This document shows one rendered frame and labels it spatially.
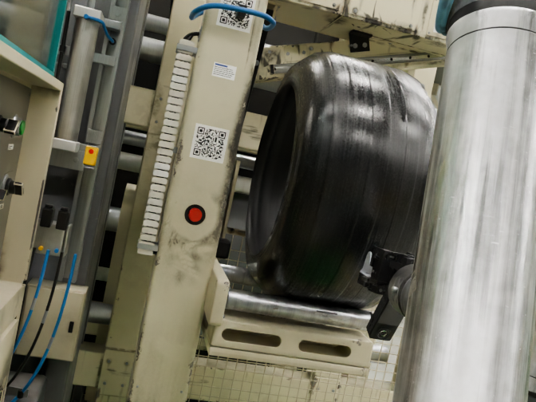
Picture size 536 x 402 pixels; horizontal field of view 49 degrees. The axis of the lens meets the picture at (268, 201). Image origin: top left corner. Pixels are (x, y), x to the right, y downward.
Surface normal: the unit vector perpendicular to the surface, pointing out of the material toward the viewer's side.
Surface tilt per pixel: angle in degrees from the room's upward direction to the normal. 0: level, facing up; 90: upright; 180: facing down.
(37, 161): 90
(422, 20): 90
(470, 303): 71
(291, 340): 90
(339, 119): 67
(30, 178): 90
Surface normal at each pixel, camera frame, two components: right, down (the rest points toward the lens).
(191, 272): 0.19, 0.09
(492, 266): -0.04, -0.29
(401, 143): 0.26, -0.26
